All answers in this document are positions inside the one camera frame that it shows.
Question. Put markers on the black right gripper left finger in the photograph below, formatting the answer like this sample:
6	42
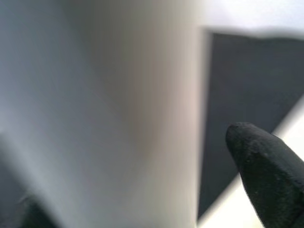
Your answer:
35	216

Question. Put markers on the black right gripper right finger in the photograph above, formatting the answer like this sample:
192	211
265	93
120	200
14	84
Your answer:
273	180

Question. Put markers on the white plastic table leg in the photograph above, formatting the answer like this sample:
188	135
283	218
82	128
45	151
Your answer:
95	107

